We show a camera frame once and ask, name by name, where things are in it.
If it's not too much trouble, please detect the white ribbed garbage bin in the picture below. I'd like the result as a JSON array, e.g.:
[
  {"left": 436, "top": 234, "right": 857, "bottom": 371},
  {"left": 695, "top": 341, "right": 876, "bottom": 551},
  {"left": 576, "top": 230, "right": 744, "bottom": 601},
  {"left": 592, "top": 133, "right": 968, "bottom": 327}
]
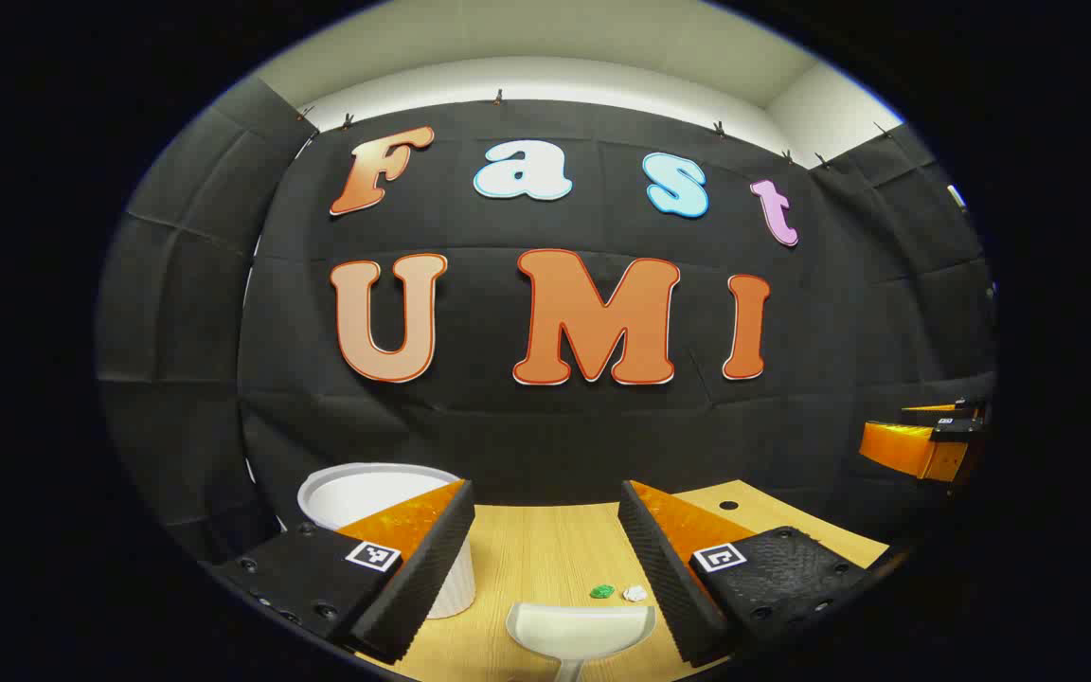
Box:
[{"left": 297, "top": 462, "right": 476, "bottom": 620}]

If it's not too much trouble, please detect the black backdrop cloth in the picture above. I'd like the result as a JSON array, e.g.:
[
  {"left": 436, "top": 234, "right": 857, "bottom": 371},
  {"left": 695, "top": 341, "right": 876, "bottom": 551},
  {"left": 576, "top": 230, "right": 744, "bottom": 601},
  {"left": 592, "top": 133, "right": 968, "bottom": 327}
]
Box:
[{"left": 96, "top": 76, "right": 999, "bottom": 569}]

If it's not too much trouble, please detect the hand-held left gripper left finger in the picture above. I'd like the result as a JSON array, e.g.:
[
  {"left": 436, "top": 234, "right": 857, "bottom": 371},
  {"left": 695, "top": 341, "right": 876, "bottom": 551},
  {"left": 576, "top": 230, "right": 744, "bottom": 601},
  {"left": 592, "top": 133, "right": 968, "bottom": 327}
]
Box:
[{"left": 209, "top": 478, "right": 476, "bottom": 664}]

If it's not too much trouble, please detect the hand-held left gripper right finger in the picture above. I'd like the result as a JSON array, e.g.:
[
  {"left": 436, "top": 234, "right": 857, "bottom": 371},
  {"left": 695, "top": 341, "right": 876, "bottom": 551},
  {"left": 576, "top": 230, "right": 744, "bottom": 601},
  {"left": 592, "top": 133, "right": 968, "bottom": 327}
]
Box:
[{"left": 617, "top": 480, "right": 890, "bottom": 667}]

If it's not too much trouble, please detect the grey plastic dustpan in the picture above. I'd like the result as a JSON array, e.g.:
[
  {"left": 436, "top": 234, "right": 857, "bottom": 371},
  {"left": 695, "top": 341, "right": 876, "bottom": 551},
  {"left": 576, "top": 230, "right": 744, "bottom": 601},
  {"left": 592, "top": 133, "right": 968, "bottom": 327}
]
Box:
[{"left": 506, "top": 601, "right": 657, "bottom": 682}]

